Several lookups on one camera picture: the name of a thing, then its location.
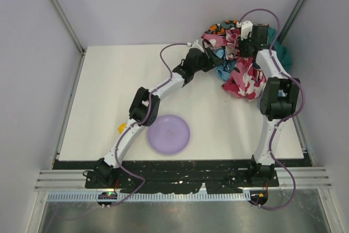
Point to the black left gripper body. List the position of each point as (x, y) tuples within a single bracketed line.
[(211, 60)]

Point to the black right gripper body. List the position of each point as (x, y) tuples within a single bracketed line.
[(246, 48)]

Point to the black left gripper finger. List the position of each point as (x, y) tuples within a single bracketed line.
[(211, 64), (212, 56)]

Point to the light blue cloth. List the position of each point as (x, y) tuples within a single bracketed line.
[(224, 70)]

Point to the light pink navy patterned cloth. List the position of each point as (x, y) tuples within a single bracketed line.
[(232, 49)]

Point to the pink red camouflage cloth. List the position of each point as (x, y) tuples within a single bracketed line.
[(246, 81)]

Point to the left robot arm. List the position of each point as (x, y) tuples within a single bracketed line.
[(145, 106)]

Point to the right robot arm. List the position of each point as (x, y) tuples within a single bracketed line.
[(277, 104)]

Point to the orange black camouflage cloth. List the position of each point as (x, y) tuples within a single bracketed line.
[(221, 28)]

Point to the teal green cloth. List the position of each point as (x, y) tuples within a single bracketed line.
[(283, 53)]

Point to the blue plastic cup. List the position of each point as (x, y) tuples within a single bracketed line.
[(280, 94)]

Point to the purple plastic plate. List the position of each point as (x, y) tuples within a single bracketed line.
[(169, 134)]

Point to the yellow lemon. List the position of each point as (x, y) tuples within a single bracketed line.
[(122, 127)]

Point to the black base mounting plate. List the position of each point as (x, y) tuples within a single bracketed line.
[(141, 168)]

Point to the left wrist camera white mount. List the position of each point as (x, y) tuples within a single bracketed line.
[(197, 44)]

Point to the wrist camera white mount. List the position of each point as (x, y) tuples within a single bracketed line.
[(245, 29), (197, 44)]

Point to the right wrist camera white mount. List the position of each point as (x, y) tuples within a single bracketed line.
[(245, 29)]

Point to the right aluminium corner post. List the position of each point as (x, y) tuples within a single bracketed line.
[(299, 5)]

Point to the aluminium corner post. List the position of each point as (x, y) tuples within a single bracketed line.
[(299, 5), (67, 25)]

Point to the aluminium frame rail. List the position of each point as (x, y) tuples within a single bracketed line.
[(45, 179)]

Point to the white slotted cable duct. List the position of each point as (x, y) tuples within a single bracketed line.
[(158, 197)]

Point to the left aluminium corner post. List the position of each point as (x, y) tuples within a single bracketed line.
[(67, 25)]

